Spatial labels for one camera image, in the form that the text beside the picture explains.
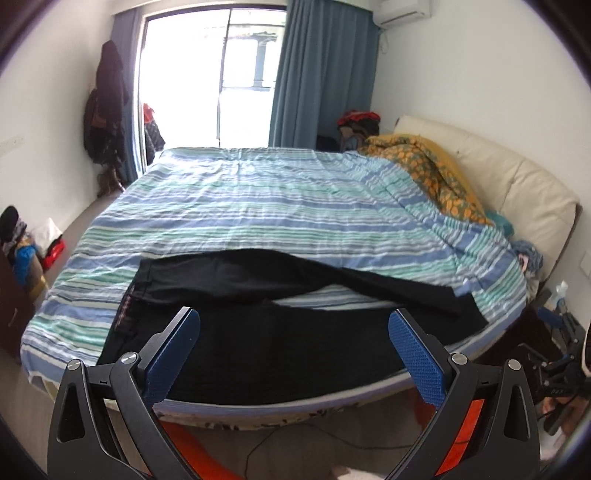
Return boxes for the black pants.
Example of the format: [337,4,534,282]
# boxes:
[99,249,486,406]

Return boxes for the right hand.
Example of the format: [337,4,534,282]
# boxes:
[541,396,589,437]

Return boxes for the orange fleece trousers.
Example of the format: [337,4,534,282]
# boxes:
[160,400,484,479]

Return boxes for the blue grey clothes by headboard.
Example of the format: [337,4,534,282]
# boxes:
[511,240,544,280]

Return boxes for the dark brown side cabinet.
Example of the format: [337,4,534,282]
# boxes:
[0,254,34,359]

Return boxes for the cream padded headboard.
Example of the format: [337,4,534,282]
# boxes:
[394,115,582,281]

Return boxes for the clothes pile on cabinet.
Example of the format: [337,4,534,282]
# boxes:
[0,205,47,301]

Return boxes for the orange patterned yellow quilt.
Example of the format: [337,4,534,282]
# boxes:
[359,134,493,225]

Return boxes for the striped blue green bedspread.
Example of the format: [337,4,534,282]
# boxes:
[20,147,529,418]

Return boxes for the red black clothes pile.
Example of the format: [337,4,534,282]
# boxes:
[337,110,381,137]

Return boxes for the glass balcony door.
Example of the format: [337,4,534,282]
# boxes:
[138,4,287,165]

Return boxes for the blue curtain right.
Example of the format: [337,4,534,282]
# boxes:
[269,1,380,149]

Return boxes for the blue curtain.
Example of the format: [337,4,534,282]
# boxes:
[110,7,142,185]
[269,1,380,149]

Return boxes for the blue curtain left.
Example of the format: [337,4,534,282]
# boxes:
[110,7,142,185]

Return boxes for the white air conditioner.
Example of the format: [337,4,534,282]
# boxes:
[373,0,431,29]

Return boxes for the white wall switch panel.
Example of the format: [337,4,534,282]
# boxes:
[0,134,25,157]

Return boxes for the dark coats hanging on wall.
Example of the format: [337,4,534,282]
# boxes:
[83,40,124,169]

